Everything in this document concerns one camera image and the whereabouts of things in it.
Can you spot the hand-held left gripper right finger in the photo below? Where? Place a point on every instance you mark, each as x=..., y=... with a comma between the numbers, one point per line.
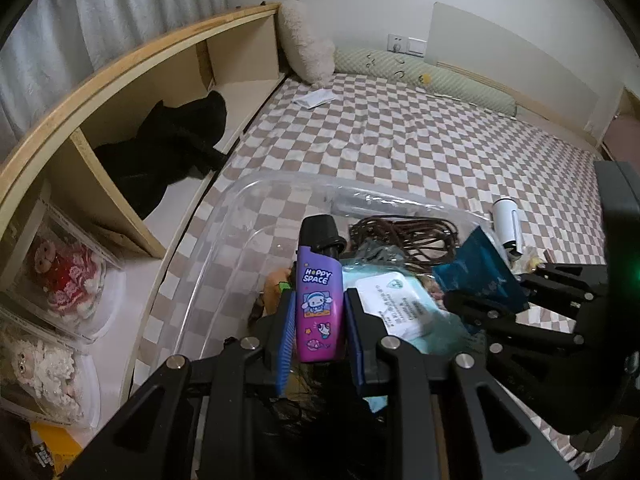
x=355, y=342

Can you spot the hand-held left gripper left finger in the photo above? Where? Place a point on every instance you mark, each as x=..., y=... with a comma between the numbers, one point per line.
x=284, y=332

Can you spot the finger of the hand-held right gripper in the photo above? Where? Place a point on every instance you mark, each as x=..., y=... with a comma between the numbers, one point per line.
x=565, y=285
x=505, y=325

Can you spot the purple cartoon-print vape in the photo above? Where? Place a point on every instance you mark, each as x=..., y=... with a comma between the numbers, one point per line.
x=320, y=305

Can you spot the blue foil packet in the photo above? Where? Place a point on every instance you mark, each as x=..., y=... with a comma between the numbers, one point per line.
x=480, y=270

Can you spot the clear plastic storage bin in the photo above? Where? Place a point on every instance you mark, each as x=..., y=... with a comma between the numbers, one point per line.
x=225, y=280

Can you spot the orange plush toy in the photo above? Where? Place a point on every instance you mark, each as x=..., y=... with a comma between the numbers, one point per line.
x=274, y=292

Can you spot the light blue wet wipes pack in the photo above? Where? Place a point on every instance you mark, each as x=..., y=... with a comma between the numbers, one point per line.
x=395, y=305

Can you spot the white cylindrical bottle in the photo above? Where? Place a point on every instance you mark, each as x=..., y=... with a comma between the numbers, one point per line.
x=507, y=222

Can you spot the brown white checkered blanket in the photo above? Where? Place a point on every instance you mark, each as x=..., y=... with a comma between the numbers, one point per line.
x=400, y=150

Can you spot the black cloth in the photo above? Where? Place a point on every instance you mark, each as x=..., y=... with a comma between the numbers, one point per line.
x=165, y=155

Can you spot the boxed doll in red dress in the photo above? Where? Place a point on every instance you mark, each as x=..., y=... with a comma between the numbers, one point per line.
x=62, y=272

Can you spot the long green bolster pillow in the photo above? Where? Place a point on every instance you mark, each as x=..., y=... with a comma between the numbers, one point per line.
x=450, y=80

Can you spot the white folded paper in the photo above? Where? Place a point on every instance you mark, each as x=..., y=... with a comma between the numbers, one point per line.
x=316, y=98

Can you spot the boxed doll in white dress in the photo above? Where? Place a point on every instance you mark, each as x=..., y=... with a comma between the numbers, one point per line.
x=40, y=375

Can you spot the yellow box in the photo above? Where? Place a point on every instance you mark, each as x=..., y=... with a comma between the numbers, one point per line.
x=55, y=442

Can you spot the wooden bedside shelf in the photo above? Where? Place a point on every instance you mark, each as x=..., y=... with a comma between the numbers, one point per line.
x=120, y=95

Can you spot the fluffy white pillow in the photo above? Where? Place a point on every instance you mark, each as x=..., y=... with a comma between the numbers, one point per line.
x=307, y=42

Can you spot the grey white curtain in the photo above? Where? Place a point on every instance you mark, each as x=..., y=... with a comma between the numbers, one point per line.
x=75, y=25

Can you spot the beige wall panel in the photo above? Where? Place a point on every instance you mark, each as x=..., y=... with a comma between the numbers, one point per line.
x=515, y=55

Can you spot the white wall outlet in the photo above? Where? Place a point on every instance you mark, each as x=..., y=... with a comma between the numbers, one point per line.
x=406, y=45

